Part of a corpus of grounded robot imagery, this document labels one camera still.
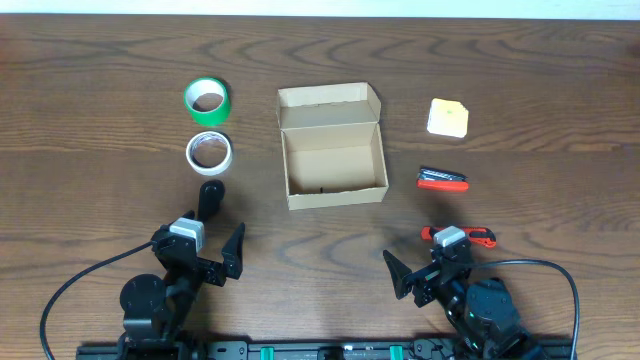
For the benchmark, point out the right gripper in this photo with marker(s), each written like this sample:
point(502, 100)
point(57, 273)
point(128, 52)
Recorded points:
point(427, 280)

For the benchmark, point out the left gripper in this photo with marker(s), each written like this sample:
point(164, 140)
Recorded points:
point(230, 257)

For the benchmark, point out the white tape roll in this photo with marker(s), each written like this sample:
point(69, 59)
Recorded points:
point(209, 153)

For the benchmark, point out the red utility knife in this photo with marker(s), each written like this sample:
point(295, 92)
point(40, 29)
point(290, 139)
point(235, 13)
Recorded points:
point(477, 235)

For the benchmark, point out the red black stapler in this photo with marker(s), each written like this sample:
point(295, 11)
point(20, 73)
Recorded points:
point(441, 180)

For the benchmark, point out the green tape roll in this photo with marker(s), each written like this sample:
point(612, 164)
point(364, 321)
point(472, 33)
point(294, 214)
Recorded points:
point(207, 101)

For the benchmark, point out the yellow sticky note pad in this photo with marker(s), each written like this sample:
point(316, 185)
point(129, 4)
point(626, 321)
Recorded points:
point(447, 118)

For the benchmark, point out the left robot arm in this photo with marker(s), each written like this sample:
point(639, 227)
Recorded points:
point(156, 308)

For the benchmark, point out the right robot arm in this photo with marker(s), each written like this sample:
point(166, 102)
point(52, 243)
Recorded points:
point(482, 313)

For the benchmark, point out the open cardboard box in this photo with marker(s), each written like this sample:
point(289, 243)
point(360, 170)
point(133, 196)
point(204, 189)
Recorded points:
point(332, 147)

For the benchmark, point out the black mounting rail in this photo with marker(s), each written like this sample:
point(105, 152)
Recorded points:
point(440, 348)

